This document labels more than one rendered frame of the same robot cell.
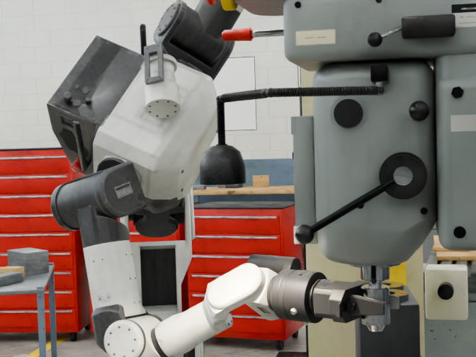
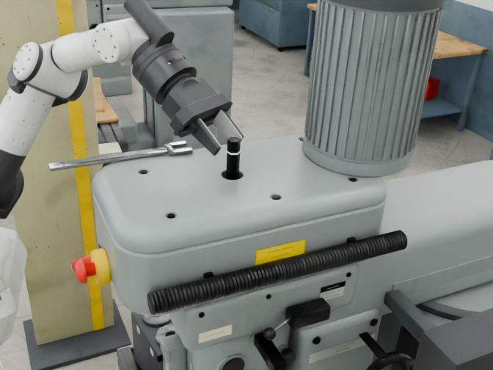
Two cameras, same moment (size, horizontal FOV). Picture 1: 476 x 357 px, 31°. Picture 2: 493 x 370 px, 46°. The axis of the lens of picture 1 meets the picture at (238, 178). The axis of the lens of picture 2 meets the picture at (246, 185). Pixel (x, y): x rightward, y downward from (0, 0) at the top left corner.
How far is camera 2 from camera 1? 113 cm
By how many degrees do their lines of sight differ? 44
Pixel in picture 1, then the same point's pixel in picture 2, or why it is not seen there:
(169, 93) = (9, 307)
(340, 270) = (37, 181)
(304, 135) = (177, 360)
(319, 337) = (26, 230)
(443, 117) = (304, 355)
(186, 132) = not seen: hidden behind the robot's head
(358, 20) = (251, 313)
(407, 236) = not seen: outside the picture
